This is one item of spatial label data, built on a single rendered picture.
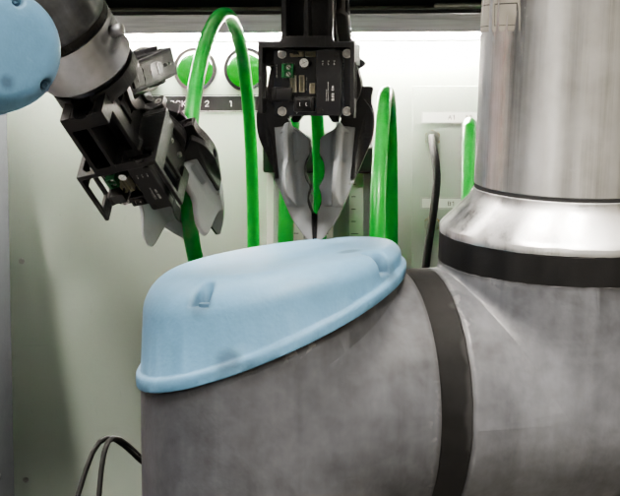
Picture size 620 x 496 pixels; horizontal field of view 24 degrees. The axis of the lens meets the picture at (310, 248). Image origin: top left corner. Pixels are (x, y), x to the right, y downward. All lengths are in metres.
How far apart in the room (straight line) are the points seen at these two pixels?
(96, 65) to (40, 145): 0.66
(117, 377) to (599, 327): 1.19
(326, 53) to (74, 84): 0.20
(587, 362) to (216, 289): 0.16
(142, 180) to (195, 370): 0.56
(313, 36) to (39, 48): 0.23
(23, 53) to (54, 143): 0.86
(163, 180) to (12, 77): 0.29
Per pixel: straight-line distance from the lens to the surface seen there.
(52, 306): 1.77
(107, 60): 1.10
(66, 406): 1.78
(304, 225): 1.11
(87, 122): 1.11
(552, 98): 0.62
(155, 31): 1.69
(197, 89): 1.28
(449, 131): 1.68
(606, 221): 0.63
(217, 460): 0.60
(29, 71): 0.89
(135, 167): 1.13
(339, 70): 1.05
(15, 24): 0.89
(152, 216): 1.24
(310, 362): 0.59
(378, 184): 1.27
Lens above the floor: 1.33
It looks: 5 degrees down
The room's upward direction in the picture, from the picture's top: straight up
